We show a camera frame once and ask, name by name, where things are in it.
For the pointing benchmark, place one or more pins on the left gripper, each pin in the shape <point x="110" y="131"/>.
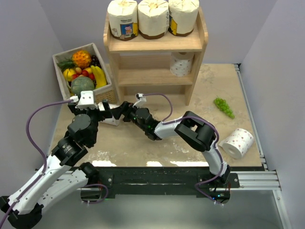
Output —
<point x="103" y="114"/>

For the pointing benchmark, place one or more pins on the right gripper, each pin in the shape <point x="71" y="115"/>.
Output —
<point x="127" y="108"/>

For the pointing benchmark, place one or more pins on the dotted paper roll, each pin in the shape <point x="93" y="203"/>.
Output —
<point x="181" y="63"/>
<point x="111" y="121"/>
<point x="237" y="143"/>

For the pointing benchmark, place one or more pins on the paper roll cartoon label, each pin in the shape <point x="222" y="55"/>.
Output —
<point x="183" y="14"/>

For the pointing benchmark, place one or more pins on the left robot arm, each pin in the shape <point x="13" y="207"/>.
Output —
<point x="24" y="208"/>

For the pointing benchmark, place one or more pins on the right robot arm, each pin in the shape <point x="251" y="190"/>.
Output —
<point x="195" y="131"/>

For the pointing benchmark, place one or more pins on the wooden three-tier shelf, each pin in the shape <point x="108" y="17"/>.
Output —
<point x="143" y="66"/>

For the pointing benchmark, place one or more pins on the wicker basket with liner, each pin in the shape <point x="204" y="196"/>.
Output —
<point x="81" y="72"/>

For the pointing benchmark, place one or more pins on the green melon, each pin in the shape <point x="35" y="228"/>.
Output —
<point x="80" y="84"/>

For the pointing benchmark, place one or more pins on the yellow bananas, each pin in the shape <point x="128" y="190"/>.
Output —
<point x="100" y="77"/>

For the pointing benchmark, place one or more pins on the dark grape bunch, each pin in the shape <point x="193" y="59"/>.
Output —
<point x="95" y="61"/>

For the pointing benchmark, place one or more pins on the orange pineapple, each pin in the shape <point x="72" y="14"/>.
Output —
<point x="81" y="59"/>

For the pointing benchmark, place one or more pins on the green grape bunch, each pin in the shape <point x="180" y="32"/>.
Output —
<point x="223" y="106"/>

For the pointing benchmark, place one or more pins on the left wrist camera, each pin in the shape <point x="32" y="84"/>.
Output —
<point x="85" y="101"/>

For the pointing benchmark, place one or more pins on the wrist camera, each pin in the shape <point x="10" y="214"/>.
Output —
<point x="85" y="101"/>
<point x="140" y="100"/>

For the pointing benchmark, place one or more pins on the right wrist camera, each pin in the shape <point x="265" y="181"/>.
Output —
<point x="140" y="100"/>

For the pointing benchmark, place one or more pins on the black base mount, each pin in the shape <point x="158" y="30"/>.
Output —
<point x="190" y="181"/>

